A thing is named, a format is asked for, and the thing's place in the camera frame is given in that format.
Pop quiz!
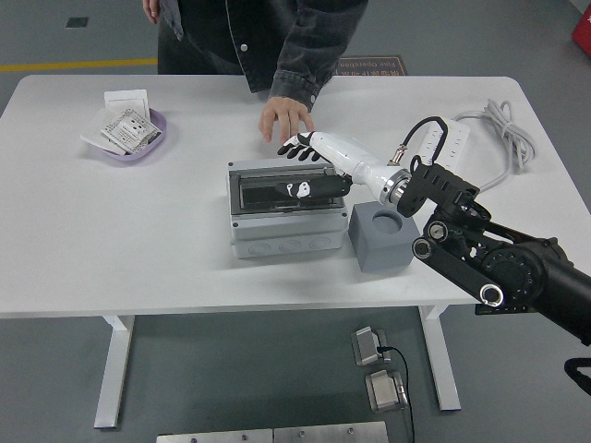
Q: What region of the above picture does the white power cord with plug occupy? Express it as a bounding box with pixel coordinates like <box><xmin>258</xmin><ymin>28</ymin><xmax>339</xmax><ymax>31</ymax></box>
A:
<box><xmin>452</xmin><ymin>99</ymin><xmax>540</xmax><ymax>193</ymax></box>

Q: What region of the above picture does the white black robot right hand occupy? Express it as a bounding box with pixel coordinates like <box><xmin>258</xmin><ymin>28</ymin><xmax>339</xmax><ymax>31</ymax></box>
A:
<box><xmin>275</xmin><ymin>131</ymin><xmax>411</xmax><ymax>202</ymax></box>

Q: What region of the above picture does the grey cube with round hole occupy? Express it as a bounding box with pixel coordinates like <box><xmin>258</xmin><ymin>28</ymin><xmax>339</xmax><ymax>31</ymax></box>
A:
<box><xmin>347</xmin><ymin>200</ymin><xmax>422</xmax><ymax>273</ymax></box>

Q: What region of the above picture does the white wall socket plate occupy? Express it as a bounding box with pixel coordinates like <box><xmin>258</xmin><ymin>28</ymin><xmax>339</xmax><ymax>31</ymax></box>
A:
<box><xmin>100</xmin><ymin>106</ymin><xmax>157</xmax><ymax>153</ymax></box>

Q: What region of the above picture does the person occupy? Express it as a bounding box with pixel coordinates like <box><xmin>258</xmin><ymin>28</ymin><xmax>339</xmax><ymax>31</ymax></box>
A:
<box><xmin>141</xmin><ymin>0</ymin><xmax>369</xmax><ymax>144</ymax></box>

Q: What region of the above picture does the grey electrical box with lid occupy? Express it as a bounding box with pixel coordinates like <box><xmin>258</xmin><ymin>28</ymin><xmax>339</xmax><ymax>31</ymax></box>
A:
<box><xmin>225</xmin><ymin>159</ymin><xmax>349</xmax><ymax>260</ymax></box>

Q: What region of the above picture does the white blank switch plate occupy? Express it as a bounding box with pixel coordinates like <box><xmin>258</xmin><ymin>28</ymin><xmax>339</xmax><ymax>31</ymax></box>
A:
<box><xmin>103</xmin><ymin>89</ymin><xmax>152</xmax><ymax>116</ymax></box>

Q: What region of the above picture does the white table leg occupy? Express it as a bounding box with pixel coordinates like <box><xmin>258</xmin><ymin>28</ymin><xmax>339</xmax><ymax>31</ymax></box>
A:
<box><xmin>418</xmin><ymin>304</ymin><xmax>462</xmax><ymax>412</ymax></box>
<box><xmin>93</xmin><ymin>315</ymin><xmax>137</xmax><ymax>429</ymax></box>

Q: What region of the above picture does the grey metal foot pedal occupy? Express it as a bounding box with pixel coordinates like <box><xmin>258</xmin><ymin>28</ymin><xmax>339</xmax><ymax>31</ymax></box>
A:
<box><xmin>350</xmin><ymin>326</ymin><xmax>392</xmax><ymax>367</ymax></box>
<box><xmin>364</xmin><ymin>368</ymin><xmax>410</xmax><ymax>413</ymax></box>

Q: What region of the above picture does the person's right hand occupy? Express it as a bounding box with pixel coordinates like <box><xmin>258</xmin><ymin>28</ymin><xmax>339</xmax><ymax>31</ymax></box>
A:
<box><xmin>141</xmin><ymin>0</ymin><xmax>163</xmax><ymax>25</ymax></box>

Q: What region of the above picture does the person's left hand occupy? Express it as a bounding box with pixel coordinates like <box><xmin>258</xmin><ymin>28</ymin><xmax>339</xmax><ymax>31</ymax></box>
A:
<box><xmin>258</xmin><ymin>95</ymin><xmax>316</xmax><ymax>144</ymax></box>

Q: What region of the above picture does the red object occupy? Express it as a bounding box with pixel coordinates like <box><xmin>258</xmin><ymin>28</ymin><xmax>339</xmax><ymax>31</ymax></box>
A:
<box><xmin>571</xmin><ymin>0</ymin><xmax>591</xmax><ymax>47</ymax></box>

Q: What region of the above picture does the grey metal base plate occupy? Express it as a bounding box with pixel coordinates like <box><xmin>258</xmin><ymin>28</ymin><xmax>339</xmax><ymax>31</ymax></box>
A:
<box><xmin>272</xmin><ymin>420</ymin><xmax>389</xmax><ymax>443</ymax></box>
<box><xmin>155</xmin><ymin>428</ymin><xmax>274</xmax><ymax>443</ymax></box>

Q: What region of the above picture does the black pedal cable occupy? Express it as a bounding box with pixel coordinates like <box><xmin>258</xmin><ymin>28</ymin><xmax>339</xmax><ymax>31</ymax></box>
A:
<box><xmin>376</xmin><ymin>344</ymin><xmax>416</xmax><ymax>443</ymax></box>

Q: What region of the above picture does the dark floor sign sticker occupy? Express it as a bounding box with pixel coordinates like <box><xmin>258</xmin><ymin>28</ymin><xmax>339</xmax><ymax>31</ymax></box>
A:
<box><xmin>334</xmin><ymin>54</ymin><xmax>410</xmax><ymax>78</ymax></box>

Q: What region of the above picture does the purple plastic tray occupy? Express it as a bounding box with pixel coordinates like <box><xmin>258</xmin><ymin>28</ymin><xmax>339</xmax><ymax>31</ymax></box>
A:
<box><xmin>81</xmin><ymin>108</ymin><xmax>168</xmax><ymax>163</ymax></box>

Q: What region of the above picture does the black fabric strap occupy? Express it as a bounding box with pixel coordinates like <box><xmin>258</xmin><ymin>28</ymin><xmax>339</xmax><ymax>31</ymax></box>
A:
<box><xmin>563</xmin><ymin>357</ymin><xmax>591</xmax><ymax>397</ymax></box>

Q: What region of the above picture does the yellow floor tape line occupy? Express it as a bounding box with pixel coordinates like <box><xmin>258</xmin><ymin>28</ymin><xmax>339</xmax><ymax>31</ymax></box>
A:
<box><xmin>0</xmin><ymin>57</ymin><xmax>159</xmax><ymax>74</ymax></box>

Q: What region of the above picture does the white power strip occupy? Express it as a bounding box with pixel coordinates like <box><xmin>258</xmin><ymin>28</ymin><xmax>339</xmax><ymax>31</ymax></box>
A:
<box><xmin>417</xmin><ymin>117</ymin><xmax>471</xmax><ymax>176</ymax></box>

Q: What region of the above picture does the white plate under socket plate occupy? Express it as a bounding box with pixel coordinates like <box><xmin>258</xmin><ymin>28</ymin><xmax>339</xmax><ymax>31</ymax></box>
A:
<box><xmin>80</xmin><ymin>110</ymin><xmax>130</xmax><ymax>156</ymax></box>

